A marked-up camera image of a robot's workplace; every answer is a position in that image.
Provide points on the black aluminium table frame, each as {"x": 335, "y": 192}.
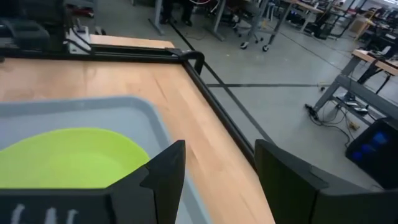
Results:
{"x": 217, "y": 105}

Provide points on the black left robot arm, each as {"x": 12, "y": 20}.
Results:
{"x": 31, "y": 34}

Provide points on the wooden desk black legs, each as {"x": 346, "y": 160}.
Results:
{"x": 306, "y": 7}

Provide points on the grey plastic tray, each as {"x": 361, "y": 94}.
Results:
{"x": 124, "y": 115}

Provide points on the white metal bracket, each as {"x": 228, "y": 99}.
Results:
{"x": 77, "y": 37}

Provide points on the grey office chair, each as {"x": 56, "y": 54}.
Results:
{"x": 252, "y": 31}

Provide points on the wooden desk grey legs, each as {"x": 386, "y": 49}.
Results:
{"x": 357, "y": 90}

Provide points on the lime green plate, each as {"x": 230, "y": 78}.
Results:
{"x": 62, "y": 158}

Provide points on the person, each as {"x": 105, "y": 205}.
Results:
{"x": 186, "y": 12}

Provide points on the black computer tower blue lights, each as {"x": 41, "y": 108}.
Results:
{"x": 373, "y": 155}

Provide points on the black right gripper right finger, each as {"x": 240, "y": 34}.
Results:
{"x": 311, "y": 205}

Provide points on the yellow plug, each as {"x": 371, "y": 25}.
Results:
{"x": 354, "y": 125}

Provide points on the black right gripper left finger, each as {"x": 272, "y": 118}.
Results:
{"x": 77, "y": 208}

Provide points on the black power strip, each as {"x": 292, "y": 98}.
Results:
{"x": 354, "y": 107}

